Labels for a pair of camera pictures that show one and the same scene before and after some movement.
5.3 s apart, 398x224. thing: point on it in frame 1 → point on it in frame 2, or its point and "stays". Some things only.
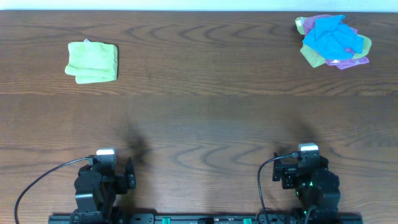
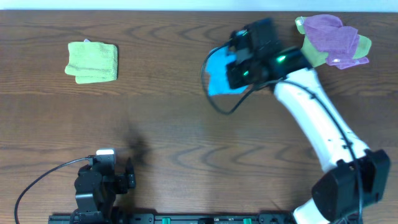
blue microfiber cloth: x=333 y=39 → x=217 y=60
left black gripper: x=125 y=180 stays
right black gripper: x=288 y=171 → x=233 y=82
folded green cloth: x=92 y=62 stays
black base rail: x=234 y=218 stays
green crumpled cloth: x=314 y=58 stays
